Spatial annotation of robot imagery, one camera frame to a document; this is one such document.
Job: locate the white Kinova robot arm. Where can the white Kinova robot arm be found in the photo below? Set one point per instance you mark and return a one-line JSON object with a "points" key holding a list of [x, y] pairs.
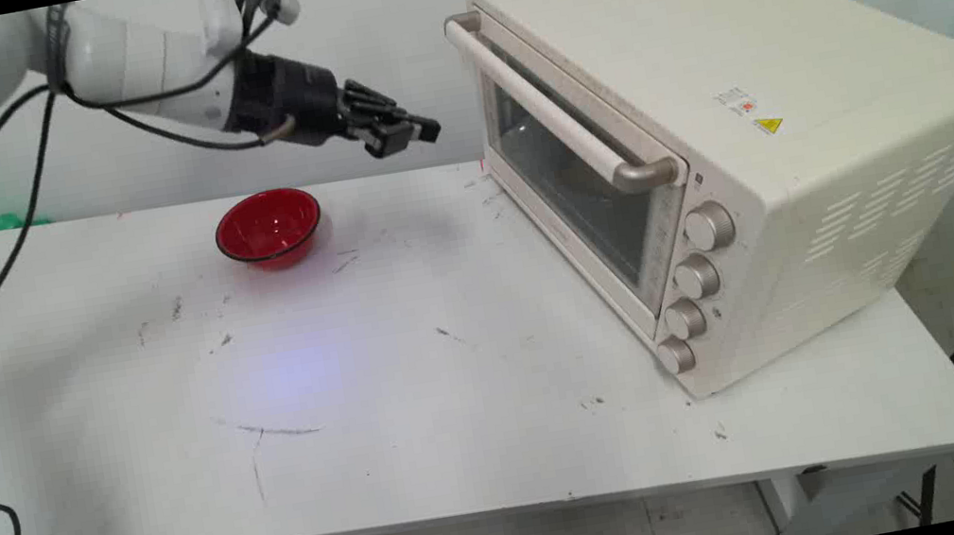
{"points": [[118, 56]]}

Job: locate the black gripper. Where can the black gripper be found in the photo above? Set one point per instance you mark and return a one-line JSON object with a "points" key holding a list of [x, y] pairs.
{"points": [[287, 96]]}

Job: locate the white label sticker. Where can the white label sticker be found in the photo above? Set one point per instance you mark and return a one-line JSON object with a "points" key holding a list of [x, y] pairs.
{"points": [[735, 101]]}

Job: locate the cream toaster oven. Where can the cream toaster oven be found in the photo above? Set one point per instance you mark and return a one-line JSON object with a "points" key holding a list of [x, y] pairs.
{"points": [[790, 65]]}

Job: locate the red bowl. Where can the red bowl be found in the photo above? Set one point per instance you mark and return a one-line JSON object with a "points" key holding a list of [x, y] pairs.
{"points": [[268, 226]]}

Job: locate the silver oven knob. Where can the silver oven knob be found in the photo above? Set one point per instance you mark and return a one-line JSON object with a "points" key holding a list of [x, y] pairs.
{"points": [[675, 356], [709, 226], [696, 277], [685, 319]]}

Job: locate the yellow warning sticker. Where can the yellow warning sticker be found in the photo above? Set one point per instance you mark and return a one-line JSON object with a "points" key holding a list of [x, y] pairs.
{"points": [[769, 126]]}

